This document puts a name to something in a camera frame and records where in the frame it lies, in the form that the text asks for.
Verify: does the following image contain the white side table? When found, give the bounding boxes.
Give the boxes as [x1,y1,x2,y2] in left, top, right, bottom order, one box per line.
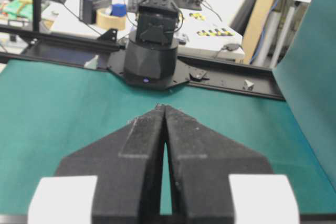
[51,0,245,60]

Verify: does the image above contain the black mounting plate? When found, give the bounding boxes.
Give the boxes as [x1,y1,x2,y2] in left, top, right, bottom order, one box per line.
[107,51,210,90]

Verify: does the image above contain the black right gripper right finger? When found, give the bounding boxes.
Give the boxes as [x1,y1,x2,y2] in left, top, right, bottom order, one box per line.
[163,105,300,224]

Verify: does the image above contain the green cloth mat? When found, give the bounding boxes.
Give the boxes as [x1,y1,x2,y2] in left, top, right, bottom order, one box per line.
[1,60,335,215]

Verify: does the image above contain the green backdrop panel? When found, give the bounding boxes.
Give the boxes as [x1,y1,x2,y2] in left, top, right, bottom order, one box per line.
[273,0,335,184]

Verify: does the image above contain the black power adapter box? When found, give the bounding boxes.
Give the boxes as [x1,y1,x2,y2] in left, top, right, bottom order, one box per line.
[79,0,112,24]

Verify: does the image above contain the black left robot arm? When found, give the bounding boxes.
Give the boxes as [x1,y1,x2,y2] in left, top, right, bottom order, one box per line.
[27,0,179,223]

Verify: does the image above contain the blue plastic cube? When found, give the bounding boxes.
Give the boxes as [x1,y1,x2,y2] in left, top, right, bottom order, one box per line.
[111,3,127,17]

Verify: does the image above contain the black aluminium frame rail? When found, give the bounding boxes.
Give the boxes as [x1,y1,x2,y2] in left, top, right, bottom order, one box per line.
[1,25,285,101]

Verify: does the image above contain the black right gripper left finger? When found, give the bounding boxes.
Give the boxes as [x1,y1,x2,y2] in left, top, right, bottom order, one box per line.
[27,105,165,224]

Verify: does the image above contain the black tripod pole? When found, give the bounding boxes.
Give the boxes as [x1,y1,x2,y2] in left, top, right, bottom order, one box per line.
[31,0,43,33]

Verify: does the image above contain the masking tape roll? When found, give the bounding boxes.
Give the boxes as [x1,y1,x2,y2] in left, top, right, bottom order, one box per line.
[96,8,126,30]

